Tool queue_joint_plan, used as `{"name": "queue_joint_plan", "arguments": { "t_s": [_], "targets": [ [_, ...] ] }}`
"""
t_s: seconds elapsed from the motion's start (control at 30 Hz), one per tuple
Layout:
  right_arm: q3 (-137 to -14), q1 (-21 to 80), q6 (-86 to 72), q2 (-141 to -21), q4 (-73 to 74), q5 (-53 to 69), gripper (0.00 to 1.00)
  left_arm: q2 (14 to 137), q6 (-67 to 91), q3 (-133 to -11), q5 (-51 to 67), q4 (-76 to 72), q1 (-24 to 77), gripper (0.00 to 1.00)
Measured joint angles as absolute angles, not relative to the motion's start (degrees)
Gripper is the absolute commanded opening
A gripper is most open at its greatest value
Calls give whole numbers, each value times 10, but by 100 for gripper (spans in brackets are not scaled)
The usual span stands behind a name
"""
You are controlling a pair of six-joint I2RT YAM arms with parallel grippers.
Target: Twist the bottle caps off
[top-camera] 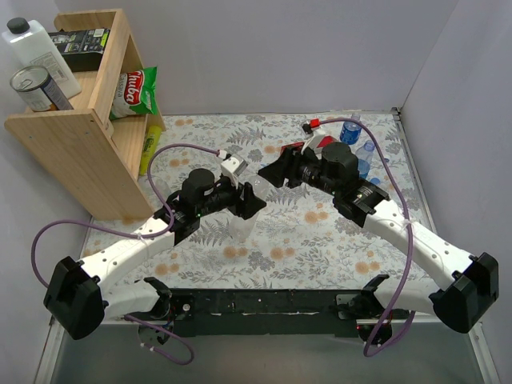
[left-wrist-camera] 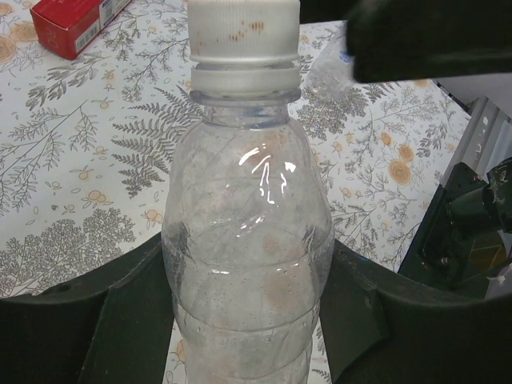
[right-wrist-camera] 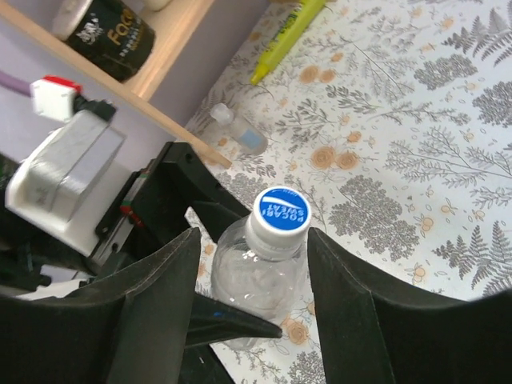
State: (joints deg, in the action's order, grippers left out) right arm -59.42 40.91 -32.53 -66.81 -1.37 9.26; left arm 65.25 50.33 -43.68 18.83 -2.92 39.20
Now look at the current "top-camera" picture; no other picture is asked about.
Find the blue label crushed bottle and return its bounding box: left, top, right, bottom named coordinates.
left=355, top=140, right=375, bottom=179

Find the Pocari Sweat blue label bottle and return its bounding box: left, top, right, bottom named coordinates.
left=339, top=113, right=362, bottom=146

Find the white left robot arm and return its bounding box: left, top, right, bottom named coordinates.
left=43, top=169, right=266, bottom=340

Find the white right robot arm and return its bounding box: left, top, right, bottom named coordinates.
left=258, top=142, right=498, bottom=334

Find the white bottle black cap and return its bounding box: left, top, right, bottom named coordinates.
left=2, top=17, right=82, bottom=98

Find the red toothpaste box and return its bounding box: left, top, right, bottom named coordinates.
left=279, top=135, right=336, bottom=154

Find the floral patterned table mat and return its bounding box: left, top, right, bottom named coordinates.
left=79, top=112, right=444, bottom=290

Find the yellow marker tube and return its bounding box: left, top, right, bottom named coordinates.
left=138, top=125, right=162, bottom=176

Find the wooden shelf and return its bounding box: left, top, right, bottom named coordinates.
left=5, top=9, right=165, bottom=220

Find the green white snack bag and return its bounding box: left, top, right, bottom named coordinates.
left=109, top=67, right=158, bottom=120

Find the black green box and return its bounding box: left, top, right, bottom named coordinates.
left=49, top=28, right=110, bottom=72

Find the metal tin can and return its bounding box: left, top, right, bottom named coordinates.
left=10, top=66, right=73, bottom=112

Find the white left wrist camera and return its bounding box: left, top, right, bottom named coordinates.
left=217, top=150, right=248, bottom=187

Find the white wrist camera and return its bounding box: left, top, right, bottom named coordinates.
left=217, top=150, right=248, bottom=187
left=301, top=118, right=328, bottom=154

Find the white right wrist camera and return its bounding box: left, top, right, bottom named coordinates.
left=301, top=118, right=328, bottom=154

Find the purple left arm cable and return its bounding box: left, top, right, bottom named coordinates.
left=30, top=143, right=225, bottom=366

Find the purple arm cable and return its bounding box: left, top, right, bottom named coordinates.
left=30, top=143, right=225, bottom=366
left=319, top=118, right=417, bottom=358

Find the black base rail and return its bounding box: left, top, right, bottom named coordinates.
left=166, top=289, right=386, bottom=338

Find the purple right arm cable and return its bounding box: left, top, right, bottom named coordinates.
left=319, top=118, right=417, bottom=358

